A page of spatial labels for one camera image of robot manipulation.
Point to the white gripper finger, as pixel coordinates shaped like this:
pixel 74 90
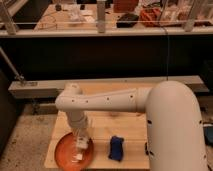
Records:
pixel 79 155

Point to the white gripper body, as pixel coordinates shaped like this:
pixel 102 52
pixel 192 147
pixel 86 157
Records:
pixel 80 131

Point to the orange ceramic bowl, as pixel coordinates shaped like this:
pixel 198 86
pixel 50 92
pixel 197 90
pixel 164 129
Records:
pixel 66 151

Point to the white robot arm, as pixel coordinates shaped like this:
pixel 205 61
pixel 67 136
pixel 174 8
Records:
pixel 173 117

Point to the grey metal beam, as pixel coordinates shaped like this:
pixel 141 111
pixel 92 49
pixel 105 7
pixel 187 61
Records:
pixel 51 88

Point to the wooden board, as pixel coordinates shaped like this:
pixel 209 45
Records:
pixel 104 125

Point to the metal diagonal rod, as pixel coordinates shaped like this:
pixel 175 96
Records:
pixel 17 76

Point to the black case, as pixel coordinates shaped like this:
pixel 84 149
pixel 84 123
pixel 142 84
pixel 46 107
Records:
pixel 127 20

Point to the background workbench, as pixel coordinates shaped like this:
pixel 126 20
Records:
pixel 73 18

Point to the orange tool box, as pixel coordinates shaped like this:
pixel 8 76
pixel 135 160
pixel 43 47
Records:
pixel 149 16

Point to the dark device at right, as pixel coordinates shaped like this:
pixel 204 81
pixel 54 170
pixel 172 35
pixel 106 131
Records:
pixel 208 135

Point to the white vertical post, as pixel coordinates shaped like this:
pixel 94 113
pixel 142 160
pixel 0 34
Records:
pixel 101 16

